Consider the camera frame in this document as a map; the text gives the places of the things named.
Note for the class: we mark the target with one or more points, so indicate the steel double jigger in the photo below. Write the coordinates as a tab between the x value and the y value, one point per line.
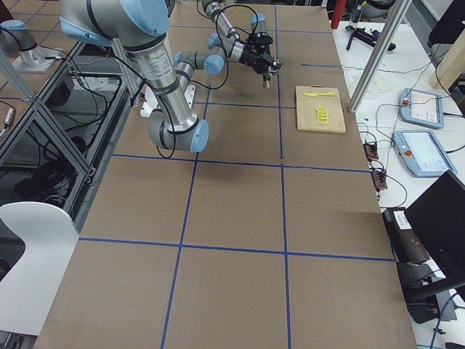
265	80

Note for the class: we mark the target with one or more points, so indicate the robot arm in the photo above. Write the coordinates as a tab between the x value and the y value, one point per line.
142	28
214	11

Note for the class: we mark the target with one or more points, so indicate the wooden cutting board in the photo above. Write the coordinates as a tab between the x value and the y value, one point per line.
306	117

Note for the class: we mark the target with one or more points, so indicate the yellow plastic knife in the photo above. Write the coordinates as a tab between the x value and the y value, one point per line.
319	94

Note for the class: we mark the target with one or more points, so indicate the back lemon slice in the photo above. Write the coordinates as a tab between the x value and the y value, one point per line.
321	109

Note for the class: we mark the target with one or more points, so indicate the black tripod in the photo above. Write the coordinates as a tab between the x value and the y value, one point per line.
370	37

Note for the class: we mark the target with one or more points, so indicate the left teach pendant tablet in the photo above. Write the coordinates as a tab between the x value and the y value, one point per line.
421	108

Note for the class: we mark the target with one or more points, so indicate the teach pendant tablet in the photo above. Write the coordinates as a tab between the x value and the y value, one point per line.
422	153
421	108

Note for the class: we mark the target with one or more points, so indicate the brown paper table cover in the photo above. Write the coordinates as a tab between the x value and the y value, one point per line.
269	238

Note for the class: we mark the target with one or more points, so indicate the right teach pendant tablet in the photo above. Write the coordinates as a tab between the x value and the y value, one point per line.
422	153

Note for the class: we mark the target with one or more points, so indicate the wooden plank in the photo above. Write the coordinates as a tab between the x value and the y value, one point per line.
451	66

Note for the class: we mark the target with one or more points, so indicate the black computer monitor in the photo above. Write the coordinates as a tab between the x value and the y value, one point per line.
437	218

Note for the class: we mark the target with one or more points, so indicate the black box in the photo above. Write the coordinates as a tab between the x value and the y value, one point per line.
405	242

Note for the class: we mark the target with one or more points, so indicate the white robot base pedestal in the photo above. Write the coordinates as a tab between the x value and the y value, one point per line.
174	100

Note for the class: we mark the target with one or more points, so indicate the aluminium frame post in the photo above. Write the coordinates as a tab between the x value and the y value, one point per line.
389	30

